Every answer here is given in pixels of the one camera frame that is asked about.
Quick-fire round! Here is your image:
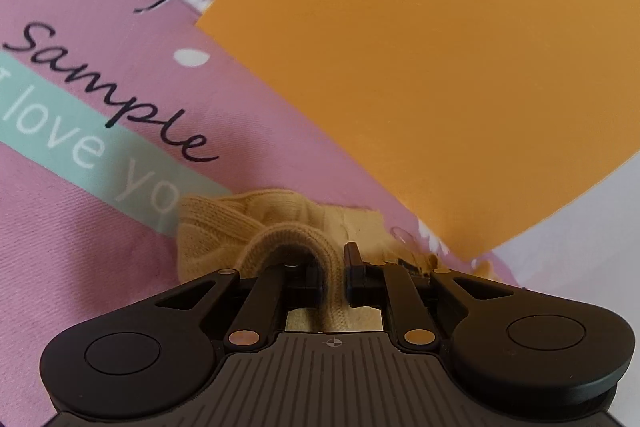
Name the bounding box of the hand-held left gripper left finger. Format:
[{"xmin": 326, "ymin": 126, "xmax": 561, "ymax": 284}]
[{"xmin": 155, "ymin": 257, "xmax": 332, "ymax": 354}]

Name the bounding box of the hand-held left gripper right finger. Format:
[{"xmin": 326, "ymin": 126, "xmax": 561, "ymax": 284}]
[{"xmin": 344, "ymin": 242, "xmax": 517, "ymax": 354}]

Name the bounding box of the beige knitted sock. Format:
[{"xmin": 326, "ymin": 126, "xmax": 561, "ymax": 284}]
[{"xmin": 175, "ymin": 189, "xmax": 443, "ymax": 334}]

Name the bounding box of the pink printed bed sheet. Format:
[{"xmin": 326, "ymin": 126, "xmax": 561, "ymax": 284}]
[{"xmin": 0, "ymin": 0, "xmax": 531, "ymax": 358}]

